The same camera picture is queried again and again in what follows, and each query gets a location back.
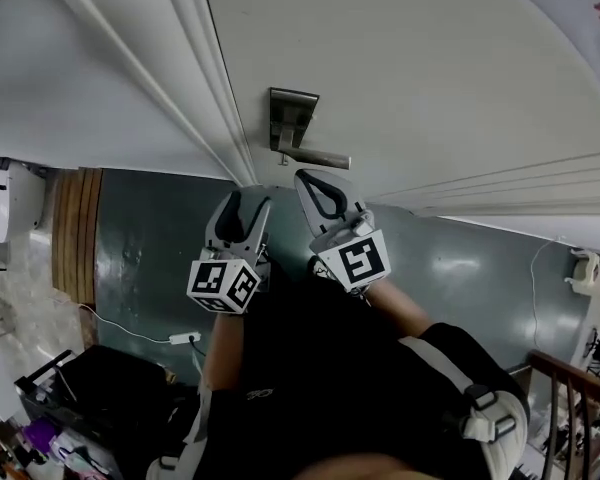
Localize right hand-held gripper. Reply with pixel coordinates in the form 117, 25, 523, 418
293, 168, 392, 294

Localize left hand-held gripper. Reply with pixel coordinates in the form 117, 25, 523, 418
186, 190, 274, 315

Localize person's left forearm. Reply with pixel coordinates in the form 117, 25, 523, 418
199, 311, 246, 394

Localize white shoulder harness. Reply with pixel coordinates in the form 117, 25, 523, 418
147, 380, 531, 480

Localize white rounded robot base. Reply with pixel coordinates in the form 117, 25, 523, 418
0, 160, 47, 244

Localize person's right forearm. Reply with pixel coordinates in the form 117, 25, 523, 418
362, 280, 434, 340

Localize metal door lock plate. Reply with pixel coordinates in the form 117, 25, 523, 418
268, 86, 321, 152

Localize white panelled door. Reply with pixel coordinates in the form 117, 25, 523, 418
199, 0, 600, 204

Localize paper sign with red text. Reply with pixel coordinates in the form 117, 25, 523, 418
489, 0, 600, 114

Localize wooden plank board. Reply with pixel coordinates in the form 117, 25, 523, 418
51, 167, 104, 305

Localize person's black shirt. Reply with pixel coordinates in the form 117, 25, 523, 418
194, 260, 531, 480

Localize black bag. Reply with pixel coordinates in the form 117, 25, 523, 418
14, 343, 181, 469

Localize white plastic stool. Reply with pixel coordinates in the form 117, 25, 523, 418
564, 248, 600, 297

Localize purple box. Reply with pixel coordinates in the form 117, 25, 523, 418
22, 417, 56, 457

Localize wooden chair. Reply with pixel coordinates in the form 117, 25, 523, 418
528, 350, 600, 480

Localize metal door lever handle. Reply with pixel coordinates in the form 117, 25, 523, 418
278, 126, 352, 170

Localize white power strip cable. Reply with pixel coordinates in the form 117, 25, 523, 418
77, 302, 172, 343

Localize thin white wall cable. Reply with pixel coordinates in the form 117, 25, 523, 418
529, 236, 567, 350

